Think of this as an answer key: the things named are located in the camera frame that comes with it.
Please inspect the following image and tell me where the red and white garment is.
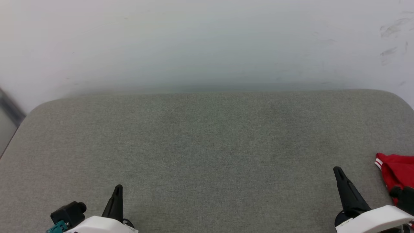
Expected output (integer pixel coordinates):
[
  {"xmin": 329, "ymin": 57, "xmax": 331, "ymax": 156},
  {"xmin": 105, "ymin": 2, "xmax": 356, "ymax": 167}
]
[{"xmin": 375, "ymin": 153, "xmax": 414, "ymax": 206}]

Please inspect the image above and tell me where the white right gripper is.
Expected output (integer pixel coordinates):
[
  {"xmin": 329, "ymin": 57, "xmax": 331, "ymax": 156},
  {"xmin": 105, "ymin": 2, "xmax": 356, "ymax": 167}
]
[{"xmin": 333, "ymin": 166, "xmax": 414, "ymax": 233}]

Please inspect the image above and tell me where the grey fabric sofa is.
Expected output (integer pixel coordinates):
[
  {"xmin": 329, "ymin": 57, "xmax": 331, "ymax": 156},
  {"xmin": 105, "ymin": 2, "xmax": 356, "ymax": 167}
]
[{"xmin": 0, "ymin": 90, "xmax": 414, "ymax": 233}]

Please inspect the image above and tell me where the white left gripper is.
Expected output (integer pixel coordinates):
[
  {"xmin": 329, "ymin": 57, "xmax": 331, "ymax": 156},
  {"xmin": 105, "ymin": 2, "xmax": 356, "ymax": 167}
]
[{"xmin": 64, "ymin": 184, "xmax": 139, "ymax": 233}]

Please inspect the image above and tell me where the grey metal bar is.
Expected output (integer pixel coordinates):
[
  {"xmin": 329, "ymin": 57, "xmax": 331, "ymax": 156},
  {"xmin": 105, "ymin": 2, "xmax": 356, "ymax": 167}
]
[{"xmin": 0, "ymin": 87, "xmax": 27, "ymax": 125}]

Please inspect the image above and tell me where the teal left camera connector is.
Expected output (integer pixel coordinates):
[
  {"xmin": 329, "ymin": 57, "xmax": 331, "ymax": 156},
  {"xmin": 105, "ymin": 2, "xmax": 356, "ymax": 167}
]
[{"xmin": 46, "ymin": 221, "xmax": 68, "ymax": 233}]

